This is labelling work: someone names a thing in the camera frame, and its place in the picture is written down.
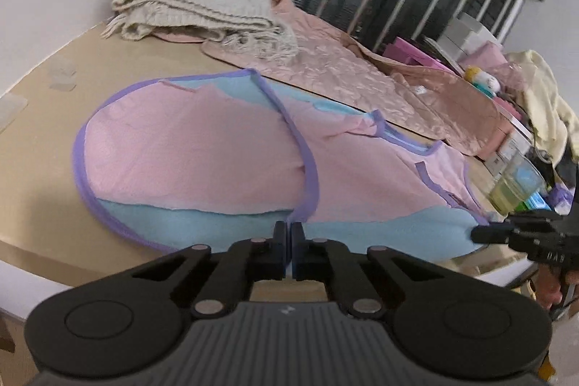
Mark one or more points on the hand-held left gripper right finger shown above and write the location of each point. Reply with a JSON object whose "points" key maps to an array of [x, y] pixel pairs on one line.
{"points": [[297, 250]]}

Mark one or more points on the person's right hand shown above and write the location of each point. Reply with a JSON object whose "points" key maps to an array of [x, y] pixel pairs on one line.
{"points": [[549, 291]]}

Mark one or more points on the cream knitted fringed scarf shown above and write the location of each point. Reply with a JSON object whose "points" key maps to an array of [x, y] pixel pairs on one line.
{"points": [[199, 1]]}

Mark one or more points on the pale yellow cloth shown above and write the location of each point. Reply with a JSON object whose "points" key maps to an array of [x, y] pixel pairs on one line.
{"points": [[543, 96]]}

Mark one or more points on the clear plastic cup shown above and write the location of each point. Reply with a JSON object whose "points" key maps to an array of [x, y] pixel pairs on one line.
{"points": [[515, 187]]}

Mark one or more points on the white carton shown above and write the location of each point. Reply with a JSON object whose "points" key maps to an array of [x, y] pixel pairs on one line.
{"points": [[506, 146]]}

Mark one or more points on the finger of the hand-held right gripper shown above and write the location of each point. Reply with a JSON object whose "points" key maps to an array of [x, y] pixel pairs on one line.
{"points": [[491, 233]]}

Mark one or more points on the stack of white boxes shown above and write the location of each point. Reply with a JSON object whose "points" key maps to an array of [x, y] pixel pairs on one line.
{"points": [[466, 28]]}

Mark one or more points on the pink blue purple-trimmed garment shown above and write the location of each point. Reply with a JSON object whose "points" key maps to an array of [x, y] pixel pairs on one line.
{"points": [[181, 151]]}

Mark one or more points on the pink quilted blanket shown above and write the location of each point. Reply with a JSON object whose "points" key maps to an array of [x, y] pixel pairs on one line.
{"points": [[343, 65]]}

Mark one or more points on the clear plastic piece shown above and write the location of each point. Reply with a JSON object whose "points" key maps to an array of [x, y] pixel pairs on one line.
{"points": [[61, 71]]}

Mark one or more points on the magenta pink box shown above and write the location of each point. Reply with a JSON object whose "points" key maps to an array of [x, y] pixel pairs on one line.
{"points": [[407, 51]]}

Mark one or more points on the pink pouch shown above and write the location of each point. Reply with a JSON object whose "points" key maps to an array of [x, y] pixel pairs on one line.
{"points": [[491, 53]]}

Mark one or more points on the blue packet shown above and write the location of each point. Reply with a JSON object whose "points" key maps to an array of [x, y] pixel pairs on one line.
{"points": [[538, 201]]}

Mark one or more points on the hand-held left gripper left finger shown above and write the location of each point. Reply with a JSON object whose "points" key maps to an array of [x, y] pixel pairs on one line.
{"points": [[281, 250]]}

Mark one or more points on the white yellow plush toy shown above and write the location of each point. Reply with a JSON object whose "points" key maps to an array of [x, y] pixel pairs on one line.
{"points": [[481, 79]]}

